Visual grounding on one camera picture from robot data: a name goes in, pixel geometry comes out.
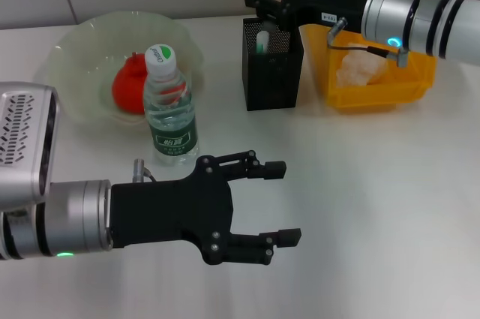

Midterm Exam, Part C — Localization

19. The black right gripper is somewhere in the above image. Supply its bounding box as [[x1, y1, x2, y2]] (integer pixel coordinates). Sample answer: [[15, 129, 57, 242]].
[[242, 0, 372, 34]]

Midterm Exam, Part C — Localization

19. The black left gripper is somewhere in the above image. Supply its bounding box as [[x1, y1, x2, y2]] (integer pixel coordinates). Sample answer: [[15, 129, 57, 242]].
[[109, 149, 303, 267]]

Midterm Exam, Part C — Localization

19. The green utility knife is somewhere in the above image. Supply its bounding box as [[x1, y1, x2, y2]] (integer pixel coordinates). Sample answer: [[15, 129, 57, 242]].
[[255, 30, 271, 55]]

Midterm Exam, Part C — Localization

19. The white paper ball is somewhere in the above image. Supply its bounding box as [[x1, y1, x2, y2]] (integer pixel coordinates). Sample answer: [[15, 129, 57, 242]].
[[335, 43, 389, 88]]

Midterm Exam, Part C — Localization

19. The clear plastic water bottle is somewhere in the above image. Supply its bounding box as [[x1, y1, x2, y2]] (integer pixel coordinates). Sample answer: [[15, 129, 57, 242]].
[[142, 44, 200, 167]]

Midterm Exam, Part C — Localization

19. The red-orange fruit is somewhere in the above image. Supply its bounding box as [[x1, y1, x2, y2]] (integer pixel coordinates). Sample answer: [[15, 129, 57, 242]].
[[112, 52, 152, 115]]

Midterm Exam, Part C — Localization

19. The black mesh pen holder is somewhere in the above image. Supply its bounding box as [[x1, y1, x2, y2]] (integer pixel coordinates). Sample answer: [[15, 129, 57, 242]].
[[241, 16, 305, 112]]

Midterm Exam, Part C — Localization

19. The translucent wavy fruit plate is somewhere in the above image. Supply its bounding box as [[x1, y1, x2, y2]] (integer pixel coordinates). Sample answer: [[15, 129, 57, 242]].
[[46, 11, 206, 128]]

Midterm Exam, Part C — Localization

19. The yellow plastic storage bin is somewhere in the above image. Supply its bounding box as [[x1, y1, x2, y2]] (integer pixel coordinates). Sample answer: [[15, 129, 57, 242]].
[[303, 0, 439, 115]]

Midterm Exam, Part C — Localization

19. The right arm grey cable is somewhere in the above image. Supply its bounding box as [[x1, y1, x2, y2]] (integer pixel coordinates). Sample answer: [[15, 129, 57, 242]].
[[325, 16, 412, 69]]

